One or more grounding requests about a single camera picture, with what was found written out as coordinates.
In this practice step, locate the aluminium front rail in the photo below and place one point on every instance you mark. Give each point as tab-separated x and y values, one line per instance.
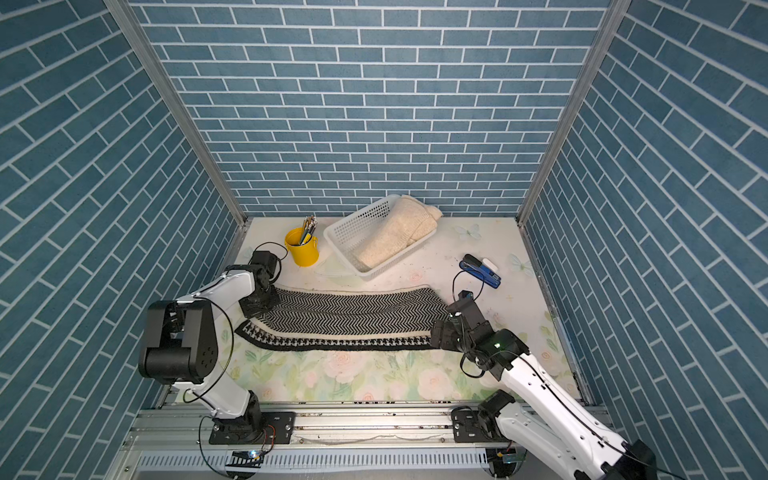
179	427

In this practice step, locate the black white patterned cloth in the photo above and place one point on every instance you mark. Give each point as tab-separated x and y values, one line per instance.
306	320

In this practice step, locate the beige knitted scarf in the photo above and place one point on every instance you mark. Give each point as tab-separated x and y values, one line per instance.
409	221

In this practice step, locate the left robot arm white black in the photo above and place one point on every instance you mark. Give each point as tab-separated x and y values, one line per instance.
180	347

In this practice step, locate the floral table mat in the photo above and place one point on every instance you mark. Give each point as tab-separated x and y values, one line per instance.
517	304

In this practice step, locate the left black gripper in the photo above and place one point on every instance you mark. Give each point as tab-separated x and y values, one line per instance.
253	311

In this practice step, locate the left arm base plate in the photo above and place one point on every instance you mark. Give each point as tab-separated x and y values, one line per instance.
269	428

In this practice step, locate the white plastic mesh basket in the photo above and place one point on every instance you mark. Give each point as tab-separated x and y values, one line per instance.
346	235

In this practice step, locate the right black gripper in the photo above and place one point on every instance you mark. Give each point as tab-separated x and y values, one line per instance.
445	338

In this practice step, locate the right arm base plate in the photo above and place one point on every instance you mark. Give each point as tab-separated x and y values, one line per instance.
474	426

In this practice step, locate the small white box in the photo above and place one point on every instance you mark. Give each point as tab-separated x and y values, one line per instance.
490	265

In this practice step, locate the yellow cup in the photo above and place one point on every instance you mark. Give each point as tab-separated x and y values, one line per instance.
302	248

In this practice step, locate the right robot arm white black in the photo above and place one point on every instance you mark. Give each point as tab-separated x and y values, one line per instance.
531	409

